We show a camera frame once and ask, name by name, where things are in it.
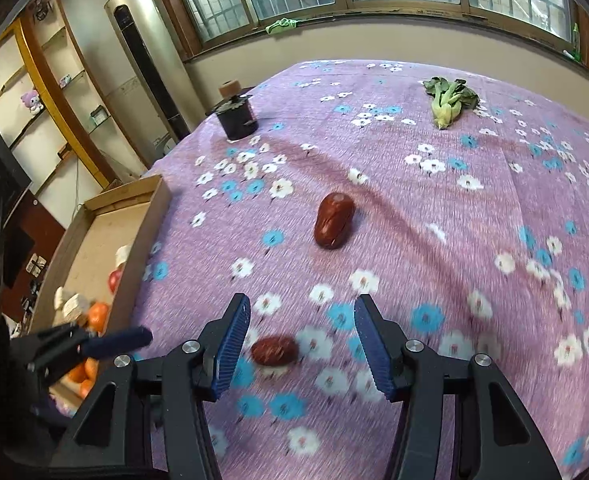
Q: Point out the large red date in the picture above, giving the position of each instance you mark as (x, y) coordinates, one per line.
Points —
(333, 220)

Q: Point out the green cloth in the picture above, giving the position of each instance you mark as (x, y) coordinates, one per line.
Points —
(282, 26)

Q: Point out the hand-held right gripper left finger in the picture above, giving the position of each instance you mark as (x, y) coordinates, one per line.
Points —
(229, 345)

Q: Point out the white green box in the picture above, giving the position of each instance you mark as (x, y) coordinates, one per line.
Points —
(99, 115)

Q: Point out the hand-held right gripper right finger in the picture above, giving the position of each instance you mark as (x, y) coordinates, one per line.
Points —
(374, 350)

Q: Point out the green bottle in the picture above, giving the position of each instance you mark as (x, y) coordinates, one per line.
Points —
(575, 40)

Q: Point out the small dark shelf item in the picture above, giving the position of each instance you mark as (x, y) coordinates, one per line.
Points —
(63, 150)

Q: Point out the beige bread chunk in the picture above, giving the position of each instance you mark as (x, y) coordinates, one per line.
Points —
(78, 309)
(60, 297)

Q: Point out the black jar with cork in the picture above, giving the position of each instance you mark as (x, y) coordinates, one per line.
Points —
(237, 120)

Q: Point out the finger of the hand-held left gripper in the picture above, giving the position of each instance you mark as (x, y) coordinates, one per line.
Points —
(119, 340)

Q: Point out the small pastel toy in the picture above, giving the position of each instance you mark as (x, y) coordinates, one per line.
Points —
(65, 79)

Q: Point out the wooden wall shelf unit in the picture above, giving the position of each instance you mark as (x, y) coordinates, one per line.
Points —
(64, 110)

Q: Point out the red cherry tomato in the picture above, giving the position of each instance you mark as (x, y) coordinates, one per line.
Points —
(116, 281)

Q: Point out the purple floral tablecloth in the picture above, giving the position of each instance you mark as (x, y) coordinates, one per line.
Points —
(449, 210)

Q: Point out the orange tangerine with stem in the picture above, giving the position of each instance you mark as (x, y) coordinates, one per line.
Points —
(98, 316)

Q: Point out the small red date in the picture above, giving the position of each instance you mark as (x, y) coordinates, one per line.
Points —
(274, 350)

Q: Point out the green leafy vegetable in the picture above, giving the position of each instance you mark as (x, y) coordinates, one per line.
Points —
(447, 102)

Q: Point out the tower air conditioner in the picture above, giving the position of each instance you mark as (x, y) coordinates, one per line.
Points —
(144, 70)

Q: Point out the purple plush toy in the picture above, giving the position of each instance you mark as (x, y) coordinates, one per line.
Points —
(32, 101)

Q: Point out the shallow cardboard box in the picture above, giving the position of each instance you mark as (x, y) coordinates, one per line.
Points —
(94, 240)

